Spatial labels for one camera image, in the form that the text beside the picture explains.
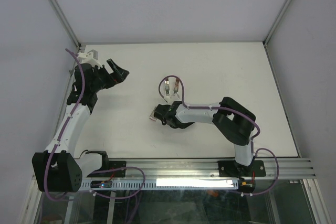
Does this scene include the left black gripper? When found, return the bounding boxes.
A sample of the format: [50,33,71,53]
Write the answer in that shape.
[90,59,129,92]

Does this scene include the staple box tray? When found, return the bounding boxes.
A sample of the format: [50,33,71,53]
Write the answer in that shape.
[149,109,157,122]

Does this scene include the white stapler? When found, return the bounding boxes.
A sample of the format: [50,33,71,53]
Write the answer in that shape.
[164,78,170,96]

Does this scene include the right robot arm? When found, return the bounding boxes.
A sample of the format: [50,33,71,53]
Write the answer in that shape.
[152,97,260,175]

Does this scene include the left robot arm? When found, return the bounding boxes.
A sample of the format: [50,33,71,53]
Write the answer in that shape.
[32,59,129,193]

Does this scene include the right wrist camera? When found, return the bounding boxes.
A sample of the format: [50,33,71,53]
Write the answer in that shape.
[163,93,181,105]

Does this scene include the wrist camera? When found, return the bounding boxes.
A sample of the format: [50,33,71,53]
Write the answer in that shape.
[77,50,102,68]
[163,93,181,105]

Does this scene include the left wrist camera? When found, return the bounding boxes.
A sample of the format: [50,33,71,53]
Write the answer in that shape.
[77,50,102,68]

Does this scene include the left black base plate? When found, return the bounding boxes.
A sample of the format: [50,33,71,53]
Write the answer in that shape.
[88,160,127,178]

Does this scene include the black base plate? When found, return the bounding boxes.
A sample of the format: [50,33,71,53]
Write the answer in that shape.
[217,160,266,178]
[88,160,127,178]

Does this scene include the white slotted cable duct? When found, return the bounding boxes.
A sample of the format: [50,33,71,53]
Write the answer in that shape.
[79,178,238,191]

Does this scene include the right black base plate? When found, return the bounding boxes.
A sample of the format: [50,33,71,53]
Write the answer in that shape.
[217,160,266,178]

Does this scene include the left aluminium frame post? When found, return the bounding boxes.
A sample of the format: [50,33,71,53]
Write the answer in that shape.
[48,0,81,49]

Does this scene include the aluminium frame post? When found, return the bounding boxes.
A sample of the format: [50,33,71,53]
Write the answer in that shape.
[263,0,293,47]
[48,0,81,49]

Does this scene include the aluminium mounting rail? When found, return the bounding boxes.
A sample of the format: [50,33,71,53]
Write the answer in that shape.
[30,157,316,183]

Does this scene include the right aluminium frame post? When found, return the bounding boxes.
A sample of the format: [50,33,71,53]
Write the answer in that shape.
[263,0,293,47]

